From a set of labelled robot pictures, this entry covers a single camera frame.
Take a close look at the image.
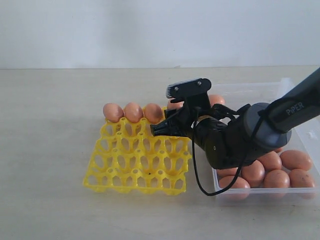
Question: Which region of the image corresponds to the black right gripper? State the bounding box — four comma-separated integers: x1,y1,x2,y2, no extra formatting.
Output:
150,93,211,137

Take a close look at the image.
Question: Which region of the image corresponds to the brown egg packed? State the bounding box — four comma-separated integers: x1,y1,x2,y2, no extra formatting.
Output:
102,103,124,123
123,102,144,123
166,98,184,110
144,103,163,124

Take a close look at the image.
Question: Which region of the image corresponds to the yellow plastic egg tray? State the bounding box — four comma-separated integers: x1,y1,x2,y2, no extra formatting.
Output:
83,117,192,196

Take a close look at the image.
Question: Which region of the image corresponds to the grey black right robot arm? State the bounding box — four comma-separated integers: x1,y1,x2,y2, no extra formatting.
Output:
150,70,320,170

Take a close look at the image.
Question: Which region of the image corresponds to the brown egg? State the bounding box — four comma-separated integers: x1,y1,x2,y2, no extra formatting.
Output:
241,160,265,188
263,169,290,188
208,94,225,106
288,168,316,188
218,175,251,189
257,151,282,172
216,167,238,178
280,149,313,171

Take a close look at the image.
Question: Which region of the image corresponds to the clear plastic container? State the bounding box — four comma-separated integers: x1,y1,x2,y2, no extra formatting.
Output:
209,78,320,206

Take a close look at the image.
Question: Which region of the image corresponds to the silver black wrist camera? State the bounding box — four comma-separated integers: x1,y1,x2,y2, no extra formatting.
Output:
165,78,212,99

